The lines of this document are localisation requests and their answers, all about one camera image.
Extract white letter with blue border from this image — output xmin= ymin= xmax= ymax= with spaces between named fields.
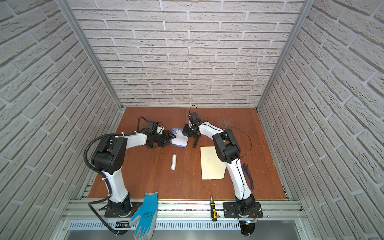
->
xmin=171 ymin=128 xmax=189 ymax=148

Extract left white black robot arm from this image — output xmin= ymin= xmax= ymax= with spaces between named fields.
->
xmin=89 ymin=130 xmax=176 ymax=217

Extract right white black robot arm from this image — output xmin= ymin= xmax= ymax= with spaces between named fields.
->
xmin=183 ymin=122 xmax=256 ymax=216

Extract cream yellow envelope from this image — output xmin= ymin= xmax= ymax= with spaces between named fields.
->
xmin=200 ymin=147 xmax=226 ymax=180

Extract red black pipe wrench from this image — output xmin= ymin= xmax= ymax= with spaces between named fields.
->
xmin=193 ymin=136 xmax=200 ymax=149

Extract white glue stick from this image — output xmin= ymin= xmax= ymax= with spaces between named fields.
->
xmin=171 ymin=154 xmax=177 ymax=170

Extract blue grey work glove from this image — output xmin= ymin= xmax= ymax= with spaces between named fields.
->
xmin=129 ymin=192 xmax=158 ymax=240

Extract black yellow screwdriver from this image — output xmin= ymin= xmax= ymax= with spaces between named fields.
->
xmin=210 ymin=196 xmax=218 ymax=222

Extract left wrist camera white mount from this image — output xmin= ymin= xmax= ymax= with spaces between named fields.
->
xmin=145 ymin=121 xmax=164 ymax=134

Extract blue handled pliers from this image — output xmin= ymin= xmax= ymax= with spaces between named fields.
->
xmin=242 ymin=164 xmax=254 ymax=190

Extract left black corrugated cable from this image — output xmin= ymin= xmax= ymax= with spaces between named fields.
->
xmin=83 ymin=116 xmax=151 ymax=236

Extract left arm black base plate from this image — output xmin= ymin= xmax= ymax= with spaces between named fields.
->
xmin=104 ymin=202 xmax=143 ymax=218

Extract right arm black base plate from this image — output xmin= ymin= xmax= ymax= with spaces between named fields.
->
xmin=223 ymin=202 xmax=264 ymax=219

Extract aluminium front rail frame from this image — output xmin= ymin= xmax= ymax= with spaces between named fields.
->
xmin=52 ymin=198 xmax=315 ymax=240

